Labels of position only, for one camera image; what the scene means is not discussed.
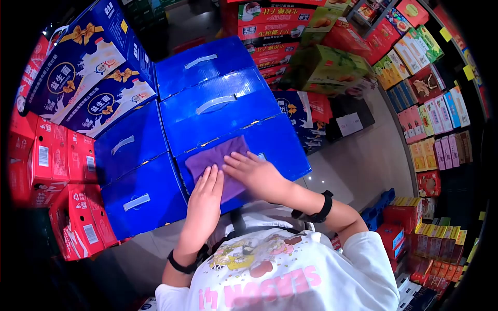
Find person's right hand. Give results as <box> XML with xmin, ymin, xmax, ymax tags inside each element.
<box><xmin>222</xmin><ymin>151</ymin><xmax>295</xmax><ymax>205</ymax></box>

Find person's left hand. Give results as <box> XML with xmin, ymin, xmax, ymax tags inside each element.
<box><xmin>186</xmin><ymin>164</ymin><xmax>225</xmax><ymax>245</ymax></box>

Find person's left fingers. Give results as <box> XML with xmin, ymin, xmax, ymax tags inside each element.
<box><xmin>192</xmin><ymin>164</ymin><xmax>225</xmax><ymax>195</ymax></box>

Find person's right index finger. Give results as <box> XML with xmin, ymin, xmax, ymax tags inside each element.
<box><xmin>222</xmin><ymin>164</ymin><xmax>250</xmax><ymax>183</ymax></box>

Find person's right ring finger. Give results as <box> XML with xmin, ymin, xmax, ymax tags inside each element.
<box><xmin>230</xmin><ymin>152</ymin><xmax>260</xmax><ymax>168</ymax></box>

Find person's right little finger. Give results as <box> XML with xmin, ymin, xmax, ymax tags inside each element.
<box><xmin>246</xmin><ymin>151</ymin><xmax>271</xmax><ymax>166</ymax></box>

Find person's right middle finger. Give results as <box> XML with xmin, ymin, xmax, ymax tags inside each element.
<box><xmin>223</xmin><ymin>156</ymin><xmax>253</xmax><ymax>173</ymax></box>

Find purple cloth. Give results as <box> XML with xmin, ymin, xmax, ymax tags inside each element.
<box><xmin>184</xmin><ymin>135</ymin><xmax>252</xmax><ymax>205</ymax></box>

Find pile of dark blue cartons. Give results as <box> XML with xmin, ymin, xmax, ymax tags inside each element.
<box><xmin>273</xmin><ymin>90</ymin><xmax>333</xmax><ymax>155</ymax></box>

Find black wrist band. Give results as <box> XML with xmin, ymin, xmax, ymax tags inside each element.
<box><xmin>167</xmin><ymin>244</ymin><xmax>211</xmax><ymax>275</ymax></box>
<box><xmin>291</xmin><ymin>190</ymin><xmax>334</xmax><ymax>224</ymax></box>

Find black box with white label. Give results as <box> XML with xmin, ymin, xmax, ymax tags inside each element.
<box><xmin>326</xmin><ymin>94</ymin><xmax>376</xmax><ymax>143</ymax></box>

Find green fruit-print carton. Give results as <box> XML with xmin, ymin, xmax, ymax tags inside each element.
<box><xmin>291</xmin><ymin>44</ymin><xmax>375</xmax><ymax>98</ymax></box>

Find dark blue bow-print carton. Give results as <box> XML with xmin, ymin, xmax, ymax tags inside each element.
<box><xmin>60</xmin><ymin>61</ymin><xmax>159</xmax><ymax>139</ymax></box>
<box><xmin>24</xmin><ymin>0</ymin><xmax>157</xmax><ymax>122</ymax></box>

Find person's body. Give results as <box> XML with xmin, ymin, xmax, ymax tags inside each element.
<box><xmin>155</xmin><ymin>200</ymin><xmax>401</xmax><ymax>311</ymax></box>

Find stack of red white cartons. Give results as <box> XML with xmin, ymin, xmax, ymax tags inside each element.
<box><xmin>221</xmin><ymin>0</ymin><xmax>351</xmax><ymax>91</ymax></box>

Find blue plastic pallet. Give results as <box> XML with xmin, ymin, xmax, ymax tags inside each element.
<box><xmin>360</xmin><ymin>188</ymin><xmax>396</xmax><ymax>232</ymax></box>

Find full shop shelf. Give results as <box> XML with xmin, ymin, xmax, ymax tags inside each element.
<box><xmin>346</xmin><ymin>0</ymin><xmax>492</xmax><ymax>311</ymax></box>

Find stack of red yellow boxes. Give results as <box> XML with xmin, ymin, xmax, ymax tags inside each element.
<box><xmin>377</xmin><ymin>196</ymin><xmax>468</xmax><ymax>297</ymax></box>

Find blue carton with white handle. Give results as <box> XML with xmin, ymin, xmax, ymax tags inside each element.
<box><xmin>160</xmin><ymin>67</ymin><xmax>281</xmax><ymax>157</ymax></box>
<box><xmin>175</xmin><ymin>114</ymin><xmax>313</xmax><ymax>215</ymax></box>
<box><xmin>155</xmin><ymin>36</ymin><xmax>256</xmax><ymax>100</ymax></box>
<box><xmin>100</xmin><ymin>152</ymin><xmax>190</xmax><ymax>241</ymax></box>
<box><xmin>94</xmin><ymin>100</ymin><xmax>169</xmax><ymax>186</ymax></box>

